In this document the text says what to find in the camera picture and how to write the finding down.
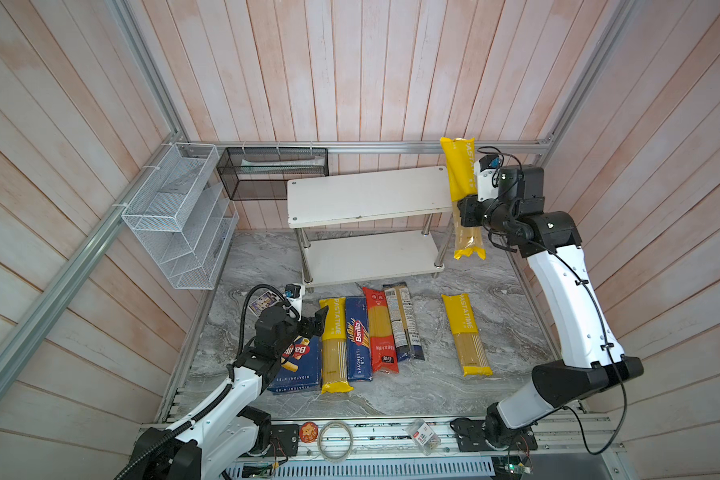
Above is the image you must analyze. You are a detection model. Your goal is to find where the yellow pastatime spaghetti bag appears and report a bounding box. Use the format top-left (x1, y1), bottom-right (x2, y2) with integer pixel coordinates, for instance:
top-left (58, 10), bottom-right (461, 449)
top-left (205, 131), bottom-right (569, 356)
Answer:
top-left (440, 137), bottom-right (486, 260)
top-left (442, 293), bottom-right (493, 376)
top-left (320, 297), bottom-right (353, 394)

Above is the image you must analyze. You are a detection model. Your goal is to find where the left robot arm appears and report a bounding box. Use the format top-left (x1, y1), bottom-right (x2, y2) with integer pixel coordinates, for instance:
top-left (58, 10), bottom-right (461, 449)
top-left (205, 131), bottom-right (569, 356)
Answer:
top-left (116, 302), bottom-right (329, 479)

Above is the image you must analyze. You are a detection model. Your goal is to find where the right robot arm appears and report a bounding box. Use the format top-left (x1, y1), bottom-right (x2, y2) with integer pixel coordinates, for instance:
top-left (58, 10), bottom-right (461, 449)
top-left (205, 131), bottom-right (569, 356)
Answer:
top-left (457, 161), bottom-right (644, 450)

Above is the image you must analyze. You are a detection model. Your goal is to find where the white two-tier shelf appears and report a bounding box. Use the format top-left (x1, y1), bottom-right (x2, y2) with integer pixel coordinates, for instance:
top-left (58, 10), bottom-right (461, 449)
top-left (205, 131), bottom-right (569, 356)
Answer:
top-left (287, 166), bottom-right (451, 288)

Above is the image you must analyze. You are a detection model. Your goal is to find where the blue Barilla rigatoni box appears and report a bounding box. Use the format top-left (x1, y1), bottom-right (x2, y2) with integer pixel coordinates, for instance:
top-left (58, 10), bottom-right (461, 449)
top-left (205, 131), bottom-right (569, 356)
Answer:
top-left (267, 337), bottom-right (322, 394)

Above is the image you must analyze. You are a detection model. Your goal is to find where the small card on floor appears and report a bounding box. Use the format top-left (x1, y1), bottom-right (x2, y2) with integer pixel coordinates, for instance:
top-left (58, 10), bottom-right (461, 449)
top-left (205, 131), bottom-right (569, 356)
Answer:
top-left (248, 290), bottom-right (280, 316)

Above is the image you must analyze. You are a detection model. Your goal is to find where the blue Barilla spaghetti box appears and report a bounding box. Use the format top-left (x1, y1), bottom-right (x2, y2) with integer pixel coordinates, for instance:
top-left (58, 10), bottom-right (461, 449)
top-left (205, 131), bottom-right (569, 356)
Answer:
top-left (345, 296), bottom-right (373, 382)

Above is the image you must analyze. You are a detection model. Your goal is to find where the red spaghetti bag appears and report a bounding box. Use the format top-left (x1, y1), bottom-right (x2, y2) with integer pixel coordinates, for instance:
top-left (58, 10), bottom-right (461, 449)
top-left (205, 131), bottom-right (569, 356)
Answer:
top-left (363, 288), bottom-right (399, 374)

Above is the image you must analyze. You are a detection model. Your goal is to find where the clear blue spaghetti bag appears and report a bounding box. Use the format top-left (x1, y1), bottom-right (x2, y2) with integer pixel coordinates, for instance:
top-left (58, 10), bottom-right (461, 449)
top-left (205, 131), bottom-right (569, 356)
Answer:
top-left (383, 282), bottom-right (425, 362)

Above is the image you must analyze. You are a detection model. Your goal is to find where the red round sticker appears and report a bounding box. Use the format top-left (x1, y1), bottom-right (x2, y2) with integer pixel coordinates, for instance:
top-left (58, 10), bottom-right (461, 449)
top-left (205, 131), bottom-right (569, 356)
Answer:
top-left (299, 421), bottom-right (319, 444)

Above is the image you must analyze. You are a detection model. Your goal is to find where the small clear plastic box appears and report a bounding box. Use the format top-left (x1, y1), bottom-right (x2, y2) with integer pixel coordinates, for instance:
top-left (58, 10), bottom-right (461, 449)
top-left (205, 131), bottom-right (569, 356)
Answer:
top-left (406, 418), bottom-right (441, 455)

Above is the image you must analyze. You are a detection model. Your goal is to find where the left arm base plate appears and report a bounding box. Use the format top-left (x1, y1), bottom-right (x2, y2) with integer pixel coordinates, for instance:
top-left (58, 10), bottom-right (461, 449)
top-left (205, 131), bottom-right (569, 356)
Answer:
top-left (241, 423), bottom-right (300, 460)

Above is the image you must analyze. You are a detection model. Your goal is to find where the clear tape ring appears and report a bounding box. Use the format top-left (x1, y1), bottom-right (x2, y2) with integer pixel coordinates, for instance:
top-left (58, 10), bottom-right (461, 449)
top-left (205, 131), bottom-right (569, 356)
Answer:
top-left (317, 420), bottom-right (355, 463)

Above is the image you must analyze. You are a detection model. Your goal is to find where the black wire mesh basket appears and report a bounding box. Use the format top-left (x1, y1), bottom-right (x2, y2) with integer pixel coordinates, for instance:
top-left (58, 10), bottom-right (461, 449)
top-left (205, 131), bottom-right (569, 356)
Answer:
top-left (216, 146), bottom-right (330, 201)

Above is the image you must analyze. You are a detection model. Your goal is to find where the white wire mesh organizer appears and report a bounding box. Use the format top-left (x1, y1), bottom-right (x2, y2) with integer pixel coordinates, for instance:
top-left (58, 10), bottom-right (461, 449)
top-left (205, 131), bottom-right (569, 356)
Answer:
top-left (122, 143), bottom-right (239, 290)

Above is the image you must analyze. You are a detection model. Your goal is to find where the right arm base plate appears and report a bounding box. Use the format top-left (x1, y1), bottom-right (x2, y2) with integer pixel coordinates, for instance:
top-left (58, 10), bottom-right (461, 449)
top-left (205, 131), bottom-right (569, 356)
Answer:
top-left (449, 417), bottom-right (538, 452)

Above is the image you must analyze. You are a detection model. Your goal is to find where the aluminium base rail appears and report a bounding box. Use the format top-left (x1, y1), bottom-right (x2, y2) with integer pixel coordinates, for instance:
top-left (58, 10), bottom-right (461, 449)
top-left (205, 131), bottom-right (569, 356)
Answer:
top-left (133, 412), bottom-right (626, 466)

